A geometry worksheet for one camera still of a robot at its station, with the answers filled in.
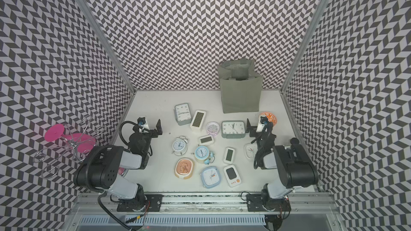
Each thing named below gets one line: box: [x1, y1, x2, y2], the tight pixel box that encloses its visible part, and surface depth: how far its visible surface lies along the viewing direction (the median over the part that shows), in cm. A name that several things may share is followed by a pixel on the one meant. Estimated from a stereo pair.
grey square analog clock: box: [173, 102, 192, 126], surface depth 104 cm
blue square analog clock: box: [200, 166, 222, 189], surface depth 80 cm
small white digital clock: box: [198, 134, 215, 146], surface depth 91 cm
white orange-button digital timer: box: [223, 164, 242, 188], surface depth 80 cm
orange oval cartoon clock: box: [174, 157, 194, 180], surface depth 82 cm
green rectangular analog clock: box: [221, 120, 246, 140], surface depth 98 cm
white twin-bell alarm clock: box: [171, 135, 189, 157], surface depth 88 cm
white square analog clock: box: [244, 142, 258, 159], surface depth 88 cm
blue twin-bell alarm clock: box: [193, 145, 216, 165], surface depth 86 cm
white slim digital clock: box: [223, 147, 236, 165], surface depth 86 cm
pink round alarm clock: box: [205, 121, 220, 136], surface depth 98 cm
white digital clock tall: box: [189, 109, 207, 132], surface depth 98 cm
